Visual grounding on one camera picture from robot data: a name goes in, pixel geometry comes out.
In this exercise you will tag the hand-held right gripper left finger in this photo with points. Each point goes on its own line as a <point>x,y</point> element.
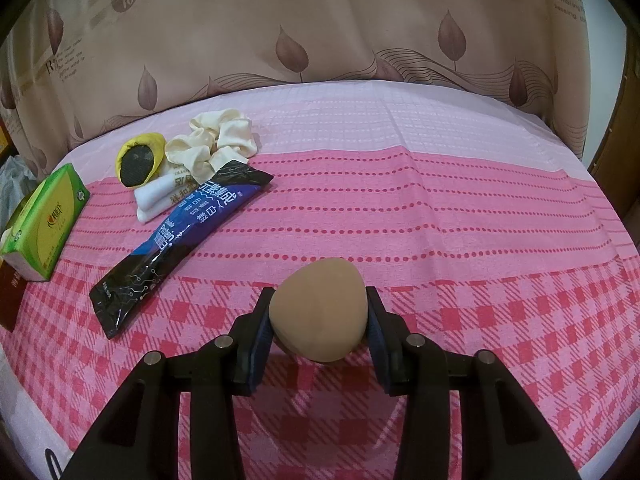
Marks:
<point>260,355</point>

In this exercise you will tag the white towel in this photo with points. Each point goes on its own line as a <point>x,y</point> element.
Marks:
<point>155,200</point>

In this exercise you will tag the yellow and black puff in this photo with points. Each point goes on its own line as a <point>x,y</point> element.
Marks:
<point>150,145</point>

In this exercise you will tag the cream satin scrunchie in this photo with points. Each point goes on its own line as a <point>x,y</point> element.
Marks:
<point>225,135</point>

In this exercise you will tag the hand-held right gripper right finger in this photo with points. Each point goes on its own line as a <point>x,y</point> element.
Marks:
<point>381,355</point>

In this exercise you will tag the black and blue packet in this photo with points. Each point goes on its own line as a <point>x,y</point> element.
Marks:
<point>175,240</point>

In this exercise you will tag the green tissue box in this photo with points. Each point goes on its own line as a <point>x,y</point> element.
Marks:
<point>45,220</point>

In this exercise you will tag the grey plastic cover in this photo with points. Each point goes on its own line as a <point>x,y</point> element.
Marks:
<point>12,175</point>

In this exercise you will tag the beige printed curtain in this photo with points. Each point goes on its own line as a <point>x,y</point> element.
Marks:
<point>350,20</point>

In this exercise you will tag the beige makeup sponge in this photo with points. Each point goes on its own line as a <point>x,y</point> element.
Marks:
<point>320,310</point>

